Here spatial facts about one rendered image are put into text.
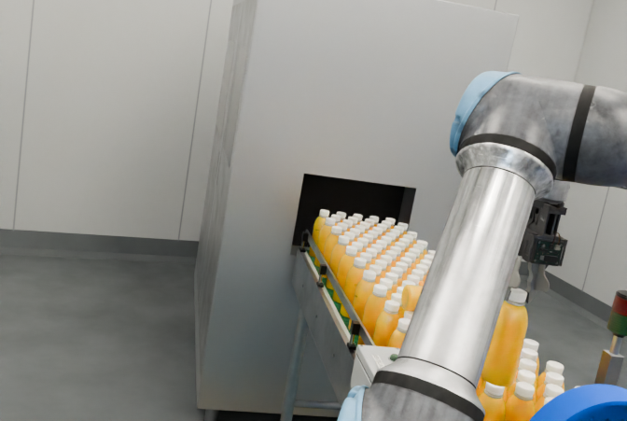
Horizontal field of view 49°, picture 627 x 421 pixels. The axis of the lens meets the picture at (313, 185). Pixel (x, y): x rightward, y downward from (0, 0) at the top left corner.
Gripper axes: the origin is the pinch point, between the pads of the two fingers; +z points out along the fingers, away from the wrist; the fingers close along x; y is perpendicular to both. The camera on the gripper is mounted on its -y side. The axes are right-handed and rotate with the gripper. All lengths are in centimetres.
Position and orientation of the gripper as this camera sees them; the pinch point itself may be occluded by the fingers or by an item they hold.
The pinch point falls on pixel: (516, 293)
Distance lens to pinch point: 144.6
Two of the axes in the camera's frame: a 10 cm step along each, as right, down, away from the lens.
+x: 9.7, 1.3, 2.1
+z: -1.7, 9.7, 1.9
